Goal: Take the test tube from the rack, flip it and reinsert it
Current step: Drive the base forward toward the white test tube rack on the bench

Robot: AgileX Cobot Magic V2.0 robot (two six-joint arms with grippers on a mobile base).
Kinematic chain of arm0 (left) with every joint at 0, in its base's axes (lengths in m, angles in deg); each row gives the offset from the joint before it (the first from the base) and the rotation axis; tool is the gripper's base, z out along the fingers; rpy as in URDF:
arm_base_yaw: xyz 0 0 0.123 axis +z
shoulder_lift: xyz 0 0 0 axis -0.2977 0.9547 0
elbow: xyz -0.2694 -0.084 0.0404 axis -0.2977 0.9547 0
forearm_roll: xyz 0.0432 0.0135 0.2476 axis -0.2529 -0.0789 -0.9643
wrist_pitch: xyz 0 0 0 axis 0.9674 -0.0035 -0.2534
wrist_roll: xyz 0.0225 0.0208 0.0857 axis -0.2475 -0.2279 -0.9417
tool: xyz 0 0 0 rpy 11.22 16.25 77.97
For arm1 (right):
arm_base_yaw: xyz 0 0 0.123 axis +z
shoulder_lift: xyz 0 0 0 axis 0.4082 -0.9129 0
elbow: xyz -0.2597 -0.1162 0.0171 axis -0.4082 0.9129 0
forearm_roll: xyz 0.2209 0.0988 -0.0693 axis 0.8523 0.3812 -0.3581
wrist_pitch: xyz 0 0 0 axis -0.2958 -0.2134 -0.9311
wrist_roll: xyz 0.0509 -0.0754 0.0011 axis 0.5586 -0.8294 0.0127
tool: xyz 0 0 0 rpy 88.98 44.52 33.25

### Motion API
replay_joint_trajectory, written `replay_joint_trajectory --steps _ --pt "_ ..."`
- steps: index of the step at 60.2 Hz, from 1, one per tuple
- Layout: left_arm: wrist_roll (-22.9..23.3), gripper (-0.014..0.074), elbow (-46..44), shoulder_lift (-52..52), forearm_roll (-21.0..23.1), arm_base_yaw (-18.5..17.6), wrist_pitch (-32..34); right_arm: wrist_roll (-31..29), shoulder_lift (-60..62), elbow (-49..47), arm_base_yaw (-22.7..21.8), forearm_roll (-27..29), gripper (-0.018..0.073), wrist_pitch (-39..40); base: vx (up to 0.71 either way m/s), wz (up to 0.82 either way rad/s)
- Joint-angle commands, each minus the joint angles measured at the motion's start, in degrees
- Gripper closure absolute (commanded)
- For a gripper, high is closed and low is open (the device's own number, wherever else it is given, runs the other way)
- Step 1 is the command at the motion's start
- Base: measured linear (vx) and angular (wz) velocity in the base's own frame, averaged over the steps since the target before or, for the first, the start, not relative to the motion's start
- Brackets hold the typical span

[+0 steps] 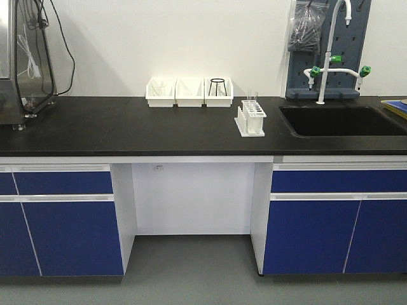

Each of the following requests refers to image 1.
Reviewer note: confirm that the blue cabinet unit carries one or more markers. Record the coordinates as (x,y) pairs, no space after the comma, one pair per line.
(73,218)
(329,214)

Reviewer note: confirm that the white test tube rack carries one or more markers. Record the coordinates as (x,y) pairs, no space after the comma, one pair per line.
(249,119)

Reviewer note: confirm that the blue-grey pegboard drying rack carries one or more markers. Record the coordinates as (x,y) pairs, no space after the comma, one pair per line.
(347,45)

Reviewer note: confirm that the black lab sink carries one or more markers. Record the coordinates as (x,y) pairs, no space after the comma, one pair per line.
(324,121)

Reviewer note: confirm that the left blue cabinet unit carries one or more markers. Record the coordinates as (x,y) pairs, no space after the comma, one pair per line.
(73,218)

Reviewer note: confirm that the right blue cabinet unit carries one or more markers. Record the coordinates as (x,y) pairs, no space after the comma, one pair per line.
(329,214)

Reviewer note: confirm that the tall glass test tube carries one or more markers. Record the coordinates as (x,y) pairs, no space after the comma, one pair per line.
(249,97)

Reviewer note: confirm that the black metal tripod stand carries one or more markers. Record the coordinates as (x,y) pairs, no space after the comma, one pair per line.
(217,87)

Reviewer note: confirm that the blue and yellow tray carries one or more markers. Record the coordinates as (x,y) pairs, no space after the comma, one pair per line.
(396,106)

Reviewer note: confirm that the clear plastic bag of pegs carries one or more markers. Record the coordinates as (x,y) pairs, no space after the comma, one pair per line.
(309,17)

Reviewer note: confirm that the stainless steel glass cabinet appliance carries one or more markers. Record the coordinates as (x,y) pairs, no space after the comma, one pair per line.
(27,82)

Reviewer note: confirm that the white lab faucet green knobs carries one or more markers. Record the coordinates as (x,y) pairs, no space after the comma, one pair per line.
(311,73)

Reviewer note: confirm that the right white plastic bin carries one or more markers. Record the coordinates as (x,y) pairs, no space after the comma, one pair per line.
(225,101)

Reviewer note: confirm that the left white plastic bin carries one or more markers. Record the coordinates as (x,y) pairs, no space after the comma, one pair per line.
(160,92)

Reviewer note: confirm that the middle white plastic bin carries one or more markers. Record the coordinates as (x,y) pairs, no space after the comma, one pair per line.
(190,92)

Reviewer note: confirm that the white plastic bin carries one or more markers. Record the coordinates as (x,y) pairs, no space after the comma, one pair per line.
(225,101)
(160,92)
(190,92)

